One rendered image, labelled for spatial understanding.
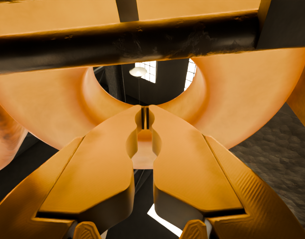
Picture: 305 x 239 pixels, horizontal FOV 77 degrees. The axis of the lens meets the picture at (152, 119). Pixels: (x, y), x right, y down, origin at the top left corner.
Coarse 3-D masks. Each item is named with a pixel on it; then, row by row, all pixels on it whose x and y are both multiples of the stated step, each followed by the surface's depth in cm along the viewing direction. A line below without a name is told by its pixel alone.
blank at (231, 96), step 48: (48, 0) 6; (96, 0) 6; (144, 0) 6; (192, 0) 7; (240, 0) 7; (0, 96) 10; (48, 96) 10; (96, 96) 12; (192, 96) 12; (240, 96) 10; (288, 96) 10; (48, 144) 13; (144, 144) 13
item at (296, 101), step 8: (304, 72) 9; (304, 80) 9; (296, 88) 10; (304, 88) 9; (296, 96) 10; (304, 96) 9; (288, 104) 10; (296, 104) 10; (304, 104) 9; (296, 112) 10; (304, 112) 9; (304, 120) 9
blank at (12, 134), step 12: (0, 108) 10; (0, 120) 11; (12, 120) 11; (0, 132) 11; (12, 132) 12; (24, 132) 14; (0, 144) 12; (12, 144) 12; (0, 156) 13; (12, 156) 13; (0, 168) 14
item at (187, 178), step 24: (168, 120) 10; (168, 144) 9; (192, 144) 9; (168, 168) 7; (192, 168) 7; (216, 168) 7; (168, 192) 6; (192, 192) 6; (216, 192) 6; (168, 216) 7; (192, 216) 6
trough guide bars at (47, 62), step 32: (0, 0) 5; (32, 0) 5; (288, 0) 5; (32, 32) 6; (64, 32) 6; (96, 32) 5; (128, 32) 5; (160, 32) 5; (192, 32) 5; (224, 32) 5; (256, 32) 5; (288, 32) 5; (0, 64) 6; (32, 64) 6; (64, 64) 6; (96, 64) 6
